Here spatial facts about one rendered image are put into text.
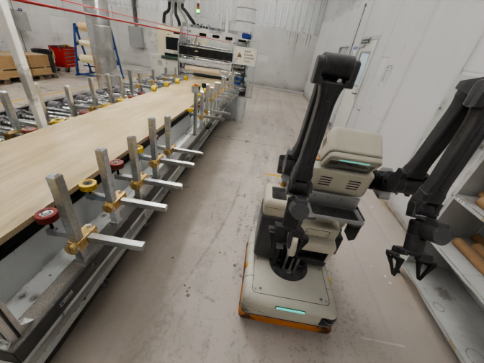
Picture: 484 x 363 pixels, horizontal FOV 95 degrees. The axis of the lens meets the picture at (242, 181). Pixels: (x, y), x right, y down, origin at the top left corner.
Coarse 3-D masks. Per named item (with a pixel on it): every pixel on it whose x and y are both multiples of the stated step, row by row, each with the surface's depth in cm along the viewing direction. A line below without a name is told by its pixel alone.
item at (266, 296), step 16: (256, 256) 167; (256, 272) 156; (272, 272) 157; (304, 272) 162; (320, 272) 163; (256, 288) 145; (272, 288) 147; (288, 288) 148; (304, 288) 150; (320, 288) 151; (240, 304) 152; (256, 304) 140; (272, 304) 139; (288, 304) 140; (304, 304) 140; (320, 304) 142; (256, 320) 148; (272, 320) 146; (288, 320) 145; (304, 320) 142; (320, 320) 140
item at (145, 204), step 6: (96, 192) 120; (90, 198) 118; (96, 198) 118; (102, 198) 118; (126, 198) 119; (120, 204) 118; (126, 204) 118; (132, 204) 117; (138, 204) 117; (144, 204) 117; (150, 204) 117; (156, 204) 118; (162, 204) 119; (156, 210) 118; (162, 210) 117
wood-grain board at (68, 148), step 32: (160, 96) 299; (192, 96) 325; (64, 128) 170; (96, 128) 178; (128, 128) 187; (160, 128) 200; (0, 160) 123; (32, 160) 128; (64, 160) 132; (96, 160) 137; (0, 192) 102; (32, 192) 104; (0, 224) 87
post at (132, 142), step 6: (132, 138) 121; (132, 144) 123; (132, 150) 125; (132, 156) 127; (132, 162) 129; (138, 162) 132; (132, 168) 131; (138, 168) 133; (132, 174) 133; (138, 174) 134; (138, 180) 135; (138, 192) 140
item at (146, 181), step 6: (120, 174) 141; (126, 174) 142; (126, 180) 141; (144, 180) 140; (150, 180) 140; (156, 180) 141; (162, 186) 140; (168, 186) 140; (174, 186) 139; (180, 186) 139
